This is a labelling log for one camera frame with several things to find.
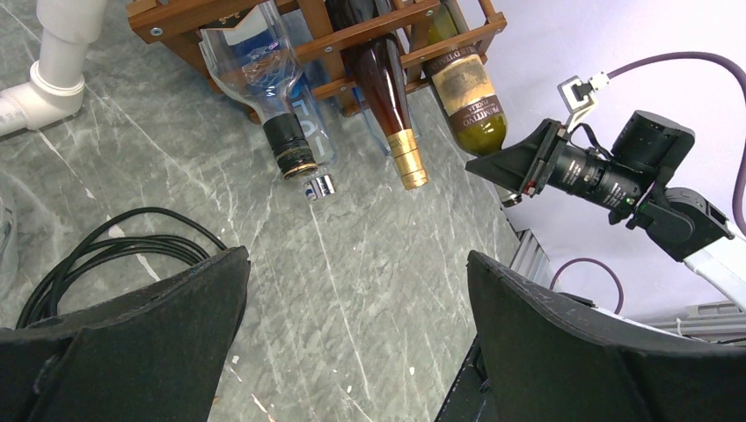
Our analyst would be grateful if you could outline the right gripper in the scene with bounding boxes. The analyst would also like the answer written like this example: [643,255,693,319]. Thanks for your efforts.
[464,118,654,211]

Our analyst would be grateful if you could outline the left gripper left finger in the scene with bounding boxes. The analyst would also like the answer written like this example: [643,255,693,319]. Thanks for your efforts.
[1,246,251,421]

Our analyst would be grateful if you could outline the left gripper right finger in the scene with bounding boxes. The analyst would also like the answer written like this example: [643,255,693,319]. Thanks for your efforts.
[467,251,745,421]

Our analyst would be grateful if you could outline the dark green wine bottle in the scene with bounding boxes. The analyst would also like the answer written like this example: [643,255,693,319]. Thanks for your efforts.
[422,0,524,209]

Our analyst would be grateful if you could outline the brown gold-capped wine bottle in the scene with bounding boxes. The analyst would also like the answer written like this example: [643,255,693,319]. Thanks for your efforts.
[341,32,428,190]

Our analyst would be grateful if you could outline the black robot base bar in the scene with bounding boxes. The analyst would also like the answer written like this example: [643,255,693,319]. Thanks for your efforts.
[435,336,498,422]

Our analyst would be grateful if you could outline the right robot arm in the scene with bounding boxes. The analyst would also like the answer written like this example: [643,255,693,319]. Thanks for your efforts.
[465,111,745,309]

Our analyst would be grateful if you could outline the dark bottle black cap left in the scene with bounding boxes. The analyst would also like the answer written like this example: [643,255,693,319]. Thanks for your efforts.
[199,1,318,179]

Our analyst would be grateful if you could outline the blue label clear bottle left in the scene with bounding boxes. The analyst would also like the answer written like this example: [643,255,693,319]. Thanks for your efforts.
[279,11,338,202]

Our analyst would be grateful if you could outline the brown wooden wine rack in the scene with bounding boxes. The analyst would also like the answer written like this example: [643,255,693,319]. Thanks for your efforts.
[126,0,508,116]

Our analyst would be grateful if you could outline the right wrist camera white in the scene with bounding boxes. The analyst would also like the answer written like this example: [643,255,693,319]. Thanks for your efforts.
[558,72,610,132]

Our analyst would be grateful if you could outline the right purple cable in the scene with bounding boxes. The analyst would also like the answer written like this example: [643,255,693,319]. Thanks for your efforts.
[547,51,746,316]

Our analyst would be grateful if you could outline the coiled black cable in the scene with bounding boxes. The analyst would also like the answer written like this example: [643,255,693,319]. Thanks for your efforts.
[15,207,230,331]

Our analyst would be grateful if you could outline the white PVC pipe frame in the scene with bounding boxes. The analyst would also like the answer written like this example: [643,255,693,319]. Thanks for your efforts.
[1,0,107,135]

